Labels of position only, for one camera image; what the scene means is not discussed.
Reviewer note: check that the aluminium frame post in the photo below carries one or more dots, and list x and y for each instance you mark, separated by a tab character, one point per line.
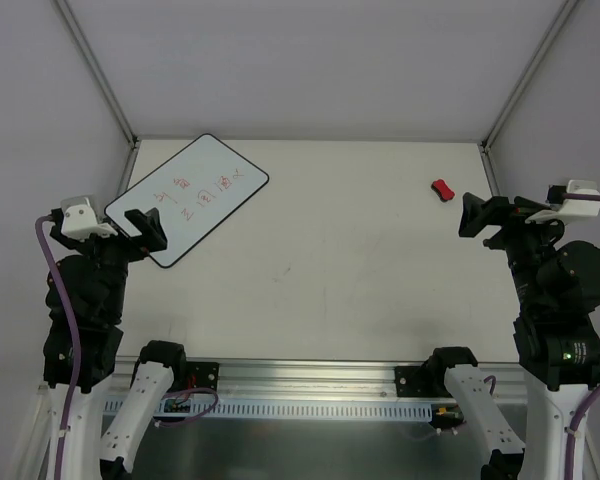
563	15
92	64

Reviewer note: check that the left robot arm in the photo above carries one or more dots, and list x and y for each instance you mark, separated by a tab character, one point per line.
88	261

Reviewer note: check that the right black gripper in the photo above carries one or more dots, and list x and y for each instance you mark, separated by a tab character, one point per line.
503	220

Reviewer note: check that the white slotted cable duct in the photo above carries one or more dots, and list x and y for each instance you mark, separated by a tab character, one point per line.
413	412

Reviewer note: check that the white whiteboard black rim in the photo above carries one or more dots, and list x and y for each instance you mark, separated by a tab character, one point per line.
194	191

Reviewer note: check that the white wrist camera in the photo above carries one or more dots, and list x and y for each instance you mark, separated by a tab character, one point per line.
575	205
80	221

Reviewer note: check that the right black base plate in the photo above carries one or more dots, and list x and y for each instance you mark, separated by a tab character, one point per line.
418	382

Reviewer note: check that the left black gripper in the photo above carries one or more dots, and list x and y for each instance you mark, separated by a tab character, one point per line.
125	245

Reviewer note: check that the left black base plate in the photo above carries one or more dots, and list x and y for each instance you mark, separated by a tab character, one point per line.
201	374

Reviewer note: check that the aluminium mounting rail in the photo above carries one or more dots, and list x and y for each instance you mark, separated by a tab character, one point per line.
323	380

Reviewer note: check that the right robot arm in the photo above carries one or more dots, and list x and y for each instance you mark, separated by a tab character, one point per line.
558	348

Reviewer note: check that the red whiteboard eraser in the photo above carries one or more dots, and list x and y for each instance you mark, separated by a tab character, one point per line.
442	190

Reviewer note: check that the right aluminium frame post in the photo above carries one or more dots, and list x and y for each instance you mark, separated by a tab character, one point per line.
563	15

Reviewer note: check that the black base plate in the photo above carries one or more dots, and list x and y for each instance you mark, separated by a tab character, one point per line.
201	374
418	382

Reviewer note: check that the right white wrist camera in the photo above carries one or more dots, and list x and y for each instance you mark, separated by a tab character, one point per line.
575	205

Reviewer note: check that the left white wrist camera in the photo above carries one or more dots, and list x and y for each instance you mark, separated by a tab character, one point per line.
80	221

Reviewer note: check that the left aluminium frame post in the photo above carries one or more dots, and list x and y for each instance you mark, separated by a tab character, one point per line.
92	64

